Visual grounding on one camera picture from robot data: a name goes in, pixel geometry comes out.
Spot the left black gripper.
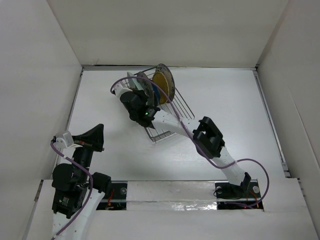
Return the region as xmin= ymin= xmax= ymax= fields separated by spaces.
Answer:
xmin=70 ymin=122 xmax=105 ymax=182

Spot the light green rectangular plate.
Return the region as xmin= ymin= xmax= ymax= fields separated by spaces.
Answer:
xmin=128 ymin=78 xmax=143 ymax=91

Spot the grey deer plate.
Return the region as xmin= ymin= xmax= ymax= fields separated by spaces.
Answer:
xmin=137 ymin=78 xmax=156 ymax=106

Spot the round bamboo woven plate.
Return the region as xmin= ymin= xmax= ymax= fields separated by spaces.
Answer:
xmin=152 ymin=71 xmax=169 ymax=105

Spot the blue floral round plate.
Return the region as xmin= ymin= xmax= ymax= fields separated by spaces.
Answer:
xmin=156 ymin=63 xmax=176 ymax=101

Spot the dark blue leaf dish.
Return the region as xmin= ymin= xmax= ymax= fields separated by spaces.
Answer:
xmin=152 ymin=84 xmax=161 ymax=107

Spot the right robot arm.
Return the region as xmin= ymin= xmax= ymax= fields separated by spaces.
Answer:
xmin=116 ymin=90 xmax=251 ymax=197

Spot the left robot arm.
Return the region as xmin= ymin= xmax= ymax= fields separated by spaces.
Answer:
xmin=50 ymin=123 xmax=112 ymax=240

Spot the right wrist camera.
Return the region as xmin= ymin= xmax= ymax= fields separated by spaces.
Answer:
xmin=111 ymin=82 xmax=132 ymax=98

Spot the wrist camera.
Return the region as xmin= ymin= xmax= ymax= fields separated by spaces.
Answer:
xmin=111 ymin=82 xmax=132 ymax=98
xmin=53 ymin=131 xmax=74 ymax=149

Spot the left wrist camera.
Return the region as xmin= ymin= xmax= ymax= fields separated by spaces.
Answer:
xmin=53 ymin=131 xmax=74 ymax=149

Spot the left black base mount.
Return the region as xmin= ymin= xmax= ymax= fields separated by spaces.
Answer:
xmin=96 ymin=181 xmax=128 ymax=211

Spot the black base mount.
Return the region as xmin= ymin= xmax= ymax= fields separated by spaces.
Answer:
xmin=96 ymin=181 xmax=128 ymax=211
xmin=213 ymin=181 xmax=264 ymax=210

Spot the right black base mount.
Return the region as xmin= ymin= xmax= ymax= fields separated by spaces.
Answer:
xmin=213 ymin=181 xmax=264 ymax=210

